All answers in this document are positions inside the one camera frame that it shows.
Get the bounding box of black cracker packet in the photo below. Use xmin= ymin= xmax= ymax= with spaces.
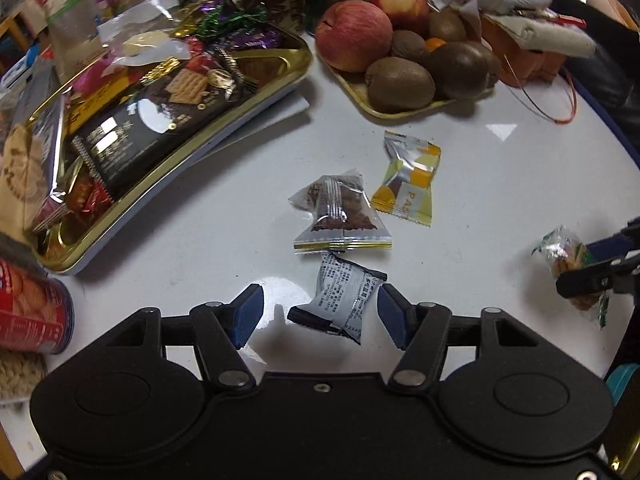
xmin=70 ymin=62 xmax=236 ymax=201

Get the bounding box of clear brown cookie packet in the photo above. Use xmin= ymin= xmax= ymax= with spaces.
xmin=290 ymin=170 xmax=393 ymax=253

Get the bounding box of orange fabric item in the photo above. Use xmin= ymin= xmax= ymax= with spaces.
xmin=480 ymin=15 xmax=568 ymax=86

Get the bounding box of yellow and silver snack packet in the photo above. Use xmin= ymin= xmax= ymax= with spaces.
xmin=370 ymin=130 xmax=442 ymax=227

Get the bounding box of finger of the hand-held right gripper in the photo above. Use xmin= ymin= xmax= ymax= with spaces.
xmin=585 ymin=215 xmax=640 ymax=263
xmin=555 ymin=255 xmax=640 ymax=306

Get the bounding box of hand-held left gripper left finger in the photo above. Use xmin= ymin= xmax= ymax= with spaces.
xmin=100 ymin=283 xmax=265 ymax=392

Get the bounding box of red biscuit tin can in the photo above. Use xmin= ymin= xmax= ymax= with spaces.
xmin=0 ymin=259 xmax=75 ymax=356

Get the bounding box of brown kiwi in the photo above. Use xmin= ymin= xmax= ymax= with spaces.
xmin=431 ymin=41 xmax=493 ymax=101
xmin=365 ymin=56 xmax=437 ymax=113
xmin=427 ymin=8 xmax=468 ymax=43
xmin=390 ymin=30 xmax=426 ymax=60

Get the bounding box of clear green snack packet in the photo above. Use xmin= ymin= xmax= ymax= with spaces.
xmin=531 ymin=225 xmax=611 ymax=331

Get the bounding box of beige fruit tray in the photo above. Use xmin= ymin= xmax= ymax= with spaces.
xmin=320 ymin=55 xmax=496 ymax=121

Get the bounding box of small red apple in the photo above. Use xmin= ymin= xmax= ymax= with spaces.
xmin=369 ymin=0 xmax=432 ymax=26

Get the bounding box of beige cookie bag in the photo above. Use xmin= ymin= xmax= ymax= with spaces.
xmin=0 ymin=122 xmax=58 ymax=241

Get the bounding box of clear zip bag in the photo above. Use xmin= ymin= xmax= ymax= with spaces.
xmin=47 ymin=0 xmax=138 ymax=68

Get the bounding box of black and white snack packet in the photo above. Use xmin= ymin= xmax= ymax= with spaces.
xmin=287 ymin=252 xmax=388 ymax=345

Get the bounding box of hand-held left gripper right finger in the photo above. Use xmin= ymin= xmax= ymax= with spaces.
xmin=376 ymin=283 xmax=547 ymax=392

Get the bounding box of silver-gold twisted candy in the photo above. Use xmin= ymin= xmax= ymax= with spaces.
xmin=205 ymin=45 xmax=251 ymax=101

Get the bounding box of green tinsel candy wrapper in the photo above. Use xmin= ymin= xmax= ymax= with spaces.
xmin=192 ymin=5 xmax=268 ymax=36

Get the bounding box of red candy wrapper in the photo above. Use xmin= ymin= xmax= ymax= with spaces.
xmin=65 ymin=177 xmax=113 ymax=216

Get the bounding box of teal container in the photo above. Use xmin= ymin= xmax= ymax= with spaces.
xmin=604 ymin=362 xmax=640 ymax=406

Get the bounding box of white cloth item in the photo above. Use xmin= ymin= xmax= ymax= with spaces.
xmin=420 ymin=0 xmax=598 ymax=58

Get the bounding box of gold metal tray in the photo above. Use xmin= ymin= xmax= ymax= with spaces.
xmin=20 ymin=20 xmax=315 ymax=276

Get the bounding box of large red apple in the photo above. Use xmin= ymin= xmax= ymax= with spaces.
xmin=315 ymin=0 xmax=394 ymax=73

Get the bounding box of grey-brown snack packet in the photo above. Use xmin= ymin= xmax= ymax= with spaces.
xmin=12 ymin=57 xmax=68 ymax=221

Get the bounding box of dark cloth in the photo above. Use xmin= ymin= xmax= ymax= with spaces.
xmin=550 ymin=0 xmax=640 ymax=131

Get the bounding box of gold metal tin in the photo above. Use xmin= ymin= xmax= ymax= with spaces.
xmin=607 ymin=395 xmax=640 ymax=478

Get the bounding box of glass peanut jar green lid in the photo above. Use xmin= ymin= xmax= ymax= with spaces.
xmin=0 ymin=350 xmax=48 ymax=403

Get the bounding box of orange wire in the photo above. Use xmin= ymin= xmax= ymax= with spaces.
xmin=502 ymin=52 xmax=578 ymax=125

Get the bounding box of purple candy wrapper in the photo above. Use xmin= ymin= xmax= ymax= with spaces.
xmin=227 ymin=22 xmax=286 ymax=51

